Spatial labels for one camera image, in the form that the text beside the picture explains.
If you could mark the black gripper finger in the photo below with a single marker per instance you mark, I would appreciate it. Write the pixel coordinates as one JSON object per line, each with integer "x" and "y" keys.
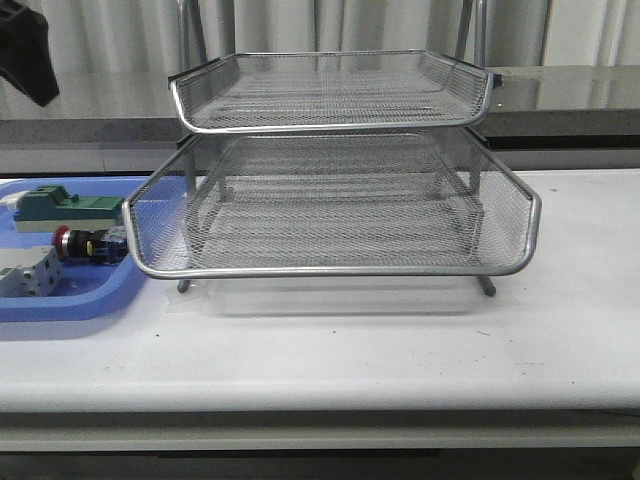
{"x": 25, "y": 56}

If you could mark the red emergency stop push button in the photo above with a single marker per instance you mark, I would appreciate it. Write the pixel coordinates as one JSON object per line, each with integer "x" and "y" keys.
{"x": 104, "y": 246}

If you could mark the silver mesh tray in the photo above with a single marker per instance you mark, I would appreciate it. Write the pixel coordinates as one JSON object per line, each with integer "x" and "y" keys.
{"x": 429, "y": 202}
{"x": 315, "y": 91}

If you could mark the white pleated curtain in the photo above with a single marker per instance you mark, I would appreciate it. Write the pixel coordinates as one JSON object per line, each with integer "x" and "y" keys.
{"x": 142, "y": 36}

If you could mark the small white component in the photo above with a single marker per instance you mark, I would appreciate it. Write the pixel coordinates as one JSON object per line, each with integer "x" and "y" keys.
{"x": 11, "y": 201}

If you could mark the green terminal block component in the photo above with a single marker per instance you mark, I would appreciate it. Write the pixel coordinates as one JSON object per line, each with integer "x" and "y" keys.
{"x": 48, "y": 207}

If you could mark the blue plastic tray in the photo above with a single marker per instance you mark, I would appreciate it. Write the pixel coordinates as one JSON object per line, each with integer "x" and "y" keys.
{"x": 86, "y": 290}

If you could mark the grey stone counter ledge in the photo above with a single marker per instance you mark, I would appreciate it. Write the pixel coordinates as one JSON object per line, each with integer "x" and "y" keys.
{"x": 565, "y": 107}

